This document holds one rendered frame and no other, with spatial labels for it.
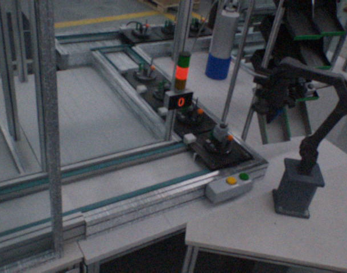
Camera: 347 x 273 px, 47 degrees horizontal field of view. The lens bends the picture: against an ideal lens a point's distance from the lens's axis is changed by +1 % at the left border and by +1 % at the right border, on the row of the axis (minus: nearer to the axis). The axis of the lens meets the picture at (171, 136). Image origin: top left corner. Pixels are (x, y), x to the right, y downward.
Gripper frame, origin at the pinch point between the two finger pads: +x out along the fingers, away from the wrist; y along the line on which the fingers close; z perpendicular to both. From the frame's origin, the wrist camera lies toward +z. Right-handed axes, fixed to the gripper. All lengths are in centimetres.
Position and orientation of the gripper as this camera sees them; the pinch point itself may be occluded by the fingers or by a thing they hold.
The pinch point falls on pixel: (270, 116)
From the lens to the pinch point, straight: 166.4
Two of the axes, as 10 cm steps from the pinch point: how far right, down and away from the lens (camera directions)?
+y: -8.5, 2.1, -4.8
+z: -5.1, -5.5, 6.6
